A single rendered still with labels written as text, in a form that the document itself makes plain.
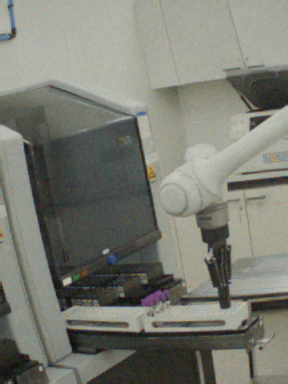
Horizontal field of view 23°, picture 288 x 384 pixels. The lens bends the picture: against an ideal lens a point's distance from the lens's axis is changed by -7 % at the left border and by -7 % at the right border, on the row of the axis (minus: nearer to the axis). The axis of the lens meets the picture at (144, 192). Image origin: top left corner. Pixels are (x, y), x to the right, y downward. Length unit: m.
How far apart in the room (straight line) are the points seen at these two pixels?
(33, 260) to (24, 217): 0.13
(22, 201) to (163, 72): 2.91
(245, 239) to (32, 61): 1.71
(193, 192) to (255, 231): 2.78
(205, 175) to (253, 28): 2.94
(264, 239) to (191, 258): 0.54
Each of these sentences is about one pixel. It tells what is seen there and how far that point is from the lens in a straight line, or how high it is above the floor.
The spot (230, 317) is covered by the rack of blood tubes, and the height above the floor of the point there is 0.86.
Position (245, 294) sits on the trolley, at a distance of 2.27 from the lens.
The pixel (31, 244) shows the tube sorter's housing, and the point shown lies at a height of 1.12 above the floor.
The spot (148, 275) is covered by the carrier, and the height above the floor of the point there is 0.86.
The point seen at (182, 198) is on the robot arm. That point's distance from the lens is 1.69.
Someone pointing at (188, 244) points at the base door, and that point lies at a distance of 4.69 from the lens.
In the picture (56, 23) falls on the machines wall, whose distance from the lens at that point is 4.22.
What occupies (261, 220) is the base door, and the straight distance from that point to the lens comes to 4.43.
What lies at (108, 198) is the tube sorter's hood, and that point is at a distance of 2.43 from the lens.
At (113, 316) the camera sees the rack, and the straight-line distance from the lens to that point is 2.15.
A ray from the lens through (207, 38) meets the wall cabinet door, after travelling 4.73.
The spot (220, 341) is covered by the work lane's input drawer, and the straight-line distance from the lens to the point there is 1.97.
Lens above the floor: 1.47
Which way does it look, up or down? 7 degrees down
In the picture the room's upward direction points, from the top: 11 degrees counter-clockwise
